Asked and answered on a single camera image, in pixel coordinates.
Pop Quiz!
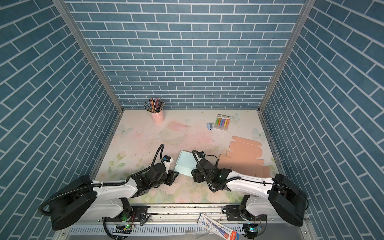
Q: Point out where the mint green paper box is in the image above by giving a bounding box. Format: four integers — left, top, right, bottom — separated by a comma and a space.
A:
175, 151, 197, 178

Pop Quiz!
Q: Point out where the clear case of markers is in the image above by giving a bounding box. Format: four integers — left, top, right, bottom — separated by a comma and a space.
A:
214, 114, 231, 131

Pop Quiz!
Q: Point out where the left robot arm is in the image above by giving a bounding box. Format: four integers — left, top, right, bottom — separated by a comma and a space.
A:
38, 144, 179, 231

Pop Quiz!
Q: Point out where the bundle of coloured pencils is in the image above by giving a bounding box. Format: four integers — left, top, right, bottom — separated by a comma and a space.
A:
144, 98, 165, 114

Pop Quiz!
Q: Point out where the white red toothpaste box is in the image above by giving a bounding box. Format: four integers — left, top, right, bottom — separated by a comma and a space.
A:
198, 214, 240, 240

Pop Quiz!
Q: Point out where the pink pencil cup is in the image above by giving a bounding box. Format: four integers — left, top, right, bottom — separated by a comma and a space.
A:
151, 110, 165, 124

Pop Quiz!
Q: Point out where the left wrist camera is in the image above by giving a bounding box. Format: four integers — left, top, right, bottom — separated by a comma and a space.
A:
162, 155, 174, 173

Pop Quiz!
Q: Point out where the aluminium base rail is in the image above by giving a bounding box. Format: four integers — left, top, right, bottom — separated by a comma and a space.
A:
56, 204, 317, 240

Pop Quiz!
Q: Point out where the right green circuit board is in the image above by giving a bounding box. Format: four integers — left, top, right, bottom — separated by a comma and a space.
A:
243, 224, 262, 240

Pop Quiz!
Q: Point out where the green circuit board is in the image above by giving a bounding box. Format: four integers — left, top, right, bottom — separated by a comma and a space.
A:
113, 225, 134, 235
243, 224, 262, 240

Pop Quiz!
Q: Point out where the flat pink paper box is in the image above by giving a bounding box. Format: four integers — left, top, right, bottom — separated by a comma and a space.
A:
219, 136, 271, 178

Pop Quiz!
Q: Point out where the left green circuit board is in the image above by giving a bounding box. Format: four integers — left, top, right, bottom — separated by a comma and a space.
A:
113, 225, 134, 235

